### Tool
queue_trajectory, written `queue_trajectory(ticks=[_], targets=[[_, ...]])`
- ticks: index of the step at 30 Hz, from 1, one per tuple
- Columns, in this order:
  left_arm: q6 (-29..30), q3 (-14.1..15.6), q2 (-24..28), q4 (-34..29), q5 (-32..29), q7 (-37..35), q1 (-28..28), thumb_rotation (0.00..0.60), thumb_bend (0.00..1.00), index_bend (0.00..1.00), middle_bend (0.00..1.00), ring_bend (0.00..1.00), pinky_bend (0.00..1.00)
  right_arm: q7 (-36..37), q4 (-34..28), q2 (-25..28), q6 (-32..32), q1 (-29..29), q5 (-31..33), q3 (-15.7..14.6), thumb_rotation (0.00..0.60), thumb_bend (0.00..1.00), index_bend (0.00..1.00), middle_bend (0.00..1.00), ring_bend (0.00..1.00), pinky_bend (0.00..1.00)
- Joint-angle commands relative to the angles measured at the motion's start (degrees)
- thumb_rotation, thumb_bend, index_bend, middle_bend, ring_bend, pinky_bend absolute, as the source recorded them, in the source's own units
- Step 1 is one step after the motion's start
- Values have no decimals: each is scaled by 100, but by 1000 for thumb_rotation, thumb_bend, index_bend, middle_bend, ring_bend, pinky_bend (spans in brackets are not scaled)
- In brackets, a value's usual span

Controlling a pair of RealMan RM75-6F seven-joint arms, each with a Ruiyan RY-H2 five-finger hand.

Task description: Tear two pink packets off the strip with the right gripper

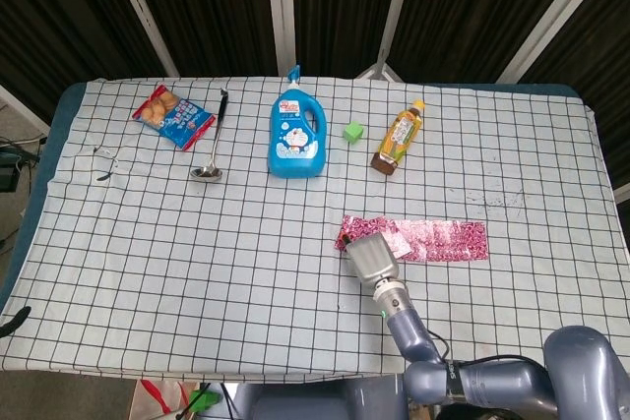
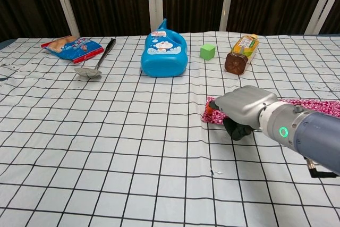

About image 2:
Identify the green cube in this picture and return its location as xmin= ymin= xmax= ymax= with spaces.
xmin=199 ymin=43 xmax=216 ymax=61

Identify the white black checkered tablecloth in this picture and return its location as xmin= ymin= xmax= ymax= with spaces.
xmin=0 ymin=31 xmax=340 ymax=227

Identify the yellow label tea bottle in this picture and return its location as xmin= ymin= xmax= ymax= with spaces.
xmin=224 ymin=34 xmax=260 ymax=75

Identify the blue detergent bottle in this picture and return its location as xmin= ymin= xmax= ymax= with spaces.
xmin=140 ymin=19 xmax=189 ymax=78

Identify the metal ladle black handle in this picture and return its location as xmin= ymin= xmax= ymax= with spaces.
xmin=73 ymin=37 xmax=117 ymax=81

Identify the black arm cable connector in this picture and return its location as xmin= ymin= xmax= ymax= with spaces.
xmin=307 ymin=157 xmax=340 ymax=179

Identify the white partition frame post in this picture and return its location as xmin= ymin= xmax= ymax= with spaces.
xmin=219 ymin=0 xmax=237 ymax=32
xmin=49 ymin=0 xmax=81 ymax=37
xmin=146 ymin=0 xmax=164 ymax=36
xmin=304 ymin=0 xmax=338 ymax=35

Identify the blue red snack bag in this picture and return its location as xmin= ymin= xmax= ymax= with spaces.
xmin=41 ymin=35 xmax=104 ymax=65

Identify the single pink patterned packet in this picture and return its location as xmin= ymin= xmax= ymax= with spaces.
xmin=201 ymin=96 xmax=230 ymax=126

